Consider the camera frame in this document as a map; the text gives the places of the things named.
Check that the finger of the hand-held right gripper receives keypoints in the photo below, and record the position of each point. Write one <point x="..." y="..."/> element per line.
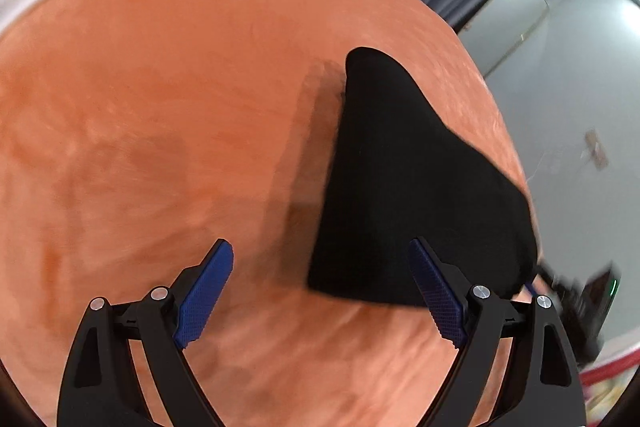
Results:
<point x="531" y="288"/>

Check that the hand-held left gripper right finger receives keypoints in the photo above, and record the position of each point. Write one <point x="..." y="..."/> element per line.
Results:
<point x="440" y="297"/>

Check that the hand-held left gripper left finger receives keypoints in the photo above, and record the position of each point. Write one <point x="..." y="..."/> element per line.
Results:
<point x="205" y="297"/>

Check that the black pants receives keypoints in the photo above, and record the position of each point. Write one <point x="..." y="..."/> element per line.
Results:
<point x="410" y="187"/>

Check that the colourful floor rug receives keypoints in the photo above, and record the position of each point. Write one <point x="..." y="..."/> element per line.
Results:
<point x="605" y="377"/>

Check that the orange plush blanket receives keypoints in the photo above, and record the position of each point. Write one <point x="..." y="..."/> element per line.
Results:
<point x="150" y="132"/>

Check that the standing mirror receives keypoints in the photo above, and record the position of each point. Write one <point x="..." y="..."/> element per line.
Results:
<point x="510" y="17"/>

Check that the wall power outlet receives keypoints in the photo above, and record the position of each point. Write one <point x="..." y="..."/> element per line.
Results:
<point x="596" y="150"/>

